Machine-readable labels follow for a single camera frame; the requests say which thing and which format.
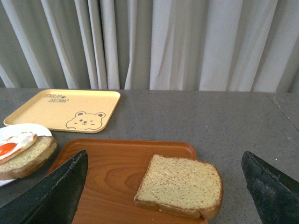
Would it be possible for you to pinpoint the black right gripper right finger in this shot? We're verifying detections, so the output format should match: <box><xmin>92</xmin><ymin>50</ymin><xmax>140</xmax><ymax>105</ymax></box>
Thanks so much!
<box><xmin>242</xmin><ymin>151</ymin><xmax>299</xmax><ymax>224</ymax></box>

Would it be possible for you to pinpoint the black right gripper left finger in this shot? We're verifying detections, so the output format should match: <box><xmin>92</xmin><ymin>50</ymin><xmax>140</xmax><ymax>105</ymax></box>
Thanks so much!
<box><xmin>0</xmin><ymin>150</ymin><xmax>88</xmax><ymax>224</ymax></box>

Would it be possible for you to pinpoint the bread slice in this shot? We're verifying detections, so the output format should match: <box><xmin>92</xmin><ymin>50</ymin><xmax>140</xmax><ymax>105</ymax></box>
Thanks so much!
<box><xmin>134</xmin><ymin>154</ymin><xmax>223</xmax><ymax>219</ymax></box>
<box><xmin>0</xmin><ymin>136</ymin><xmax>58</xmax><ymax>181</ymax></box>

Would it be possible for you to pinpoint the white round plate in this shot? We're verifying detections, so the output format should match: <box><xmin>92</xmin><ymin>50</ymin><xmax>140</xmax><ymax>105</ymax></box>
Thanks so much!
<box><xmin>0</xmin><ymin>123</ymin><xmax>52</xmax><ymax>186</ymax></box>

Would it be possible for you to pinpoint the fake fried egg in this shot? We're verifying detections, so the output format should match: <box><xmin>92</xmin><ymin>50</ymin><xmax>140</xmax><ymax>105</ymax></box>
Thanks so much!
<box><xmin>0</xmin><ymin>132</ymin><xmax>38</xmax><ymax>164</ymax></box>

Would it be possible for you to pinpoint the brown wooden tray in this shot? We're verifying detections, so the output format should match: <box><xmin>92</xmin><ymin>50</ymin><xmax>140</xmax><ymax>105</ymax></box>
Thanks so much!
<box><xmin>52</xmin><ymin>139</ymin><xmax>206</xmax><ymax>224</ymax></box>

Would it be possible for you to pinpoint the yellow bear tray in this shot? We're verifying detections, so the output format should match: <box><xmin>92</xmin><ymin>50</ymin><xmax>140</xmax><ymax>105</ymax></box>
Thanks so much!
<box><xmin>4</xmin><ymin>89</ymin><xmax>121</xmax><ymax>133</ymax></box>

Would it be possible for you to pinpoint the grey pleated curtain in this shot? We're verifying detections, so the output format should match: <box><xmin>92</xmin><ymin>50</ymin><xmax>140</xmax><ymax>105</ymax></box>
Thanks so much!
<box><xmin>0</xmin><ymin>0</ymin><xmax>299</xmax><ymax>93</ymax></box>

